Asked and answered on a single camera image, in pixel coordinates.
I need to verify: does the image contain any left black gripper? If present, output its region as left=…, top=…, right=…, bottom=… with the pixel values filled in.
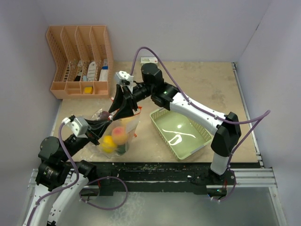
left=59, top=117, right=111, bottom=161

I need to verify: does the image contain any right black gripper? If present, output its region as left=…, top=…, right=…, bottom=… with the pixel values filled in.
left=109, top=83, right=154, bottom=121

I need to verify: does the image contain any yellow lemon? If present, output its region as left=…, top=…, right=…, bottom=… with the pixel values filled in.
left=100, top=135, right=118, bottom=153

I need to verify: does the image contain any clear zip top bag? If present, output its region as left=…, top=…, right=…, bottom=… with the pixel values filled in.
left=88, top=106, right=142, bottom=158

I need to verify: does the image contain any peach fruit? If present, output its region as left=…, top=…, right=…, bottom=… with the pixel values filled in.
left=111, top=126, right=128, bottom=145

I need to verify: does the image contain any green avocado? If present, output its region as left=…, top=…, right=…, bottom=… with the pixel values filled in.
left=116, top=143, right=129, bottom=156

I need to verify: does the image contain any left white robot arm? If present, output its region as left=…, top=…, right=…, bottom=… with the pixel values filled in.
left=23, top=115, right=112, bottom=226

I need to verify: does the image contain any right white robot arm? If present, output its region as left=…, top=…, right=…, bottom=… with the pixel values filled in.
left=109, top=63, right=241, bottom=184

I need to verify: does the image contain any yellow block in organizer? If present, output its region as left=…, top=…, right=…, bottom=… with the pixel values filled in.
left=84, top=87, right=93, bottom=94

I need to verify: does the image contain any small green white box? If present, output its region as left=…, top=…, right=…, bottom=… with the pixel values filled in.
left=141, top=56, right=158, bottom=65

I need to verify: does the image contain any orange plastic file organizer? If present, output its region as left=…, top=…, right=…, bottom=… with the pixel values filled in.
left=46, top=25, right=114, bottom=99

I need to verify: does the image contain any light green plastic basket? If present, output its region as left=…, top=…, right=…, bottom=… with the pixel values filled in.
left=150, top=108, right=213, bottom=160

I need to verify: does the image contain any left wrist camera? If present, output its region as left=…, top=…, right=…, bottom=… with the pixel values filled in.
left=62, top=115, right=89, bottom=138

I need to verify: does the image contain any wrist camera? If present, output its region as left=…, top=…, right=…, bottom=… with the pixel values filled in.
left=62, top=115, right=89, bottom=138
left=114, top=71, right=134, bottom=86

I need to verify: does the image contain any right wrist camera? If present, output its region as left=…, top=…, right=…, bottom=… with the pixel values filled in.
left=114, top=71, right=134, bottom=86

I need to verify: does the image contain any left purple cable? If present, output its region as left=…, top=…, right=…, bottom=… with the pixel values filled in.
left=27, top=121, right=128, bottom=226

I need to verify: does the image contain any purple cable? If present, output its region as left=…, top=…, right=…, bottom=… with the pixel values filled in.
left=130, top=47, right=271, bottom=169
left=27, top=121, right=128, bottom=226

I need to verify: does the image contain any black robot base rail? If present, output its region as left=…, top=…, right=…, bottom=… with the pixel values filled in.
left=30, top=161, right=238, bottom=196

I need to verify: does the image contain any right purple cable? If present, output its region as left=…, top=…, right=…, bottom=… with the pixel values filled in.
left=130, top=47, right=271, bottom=169

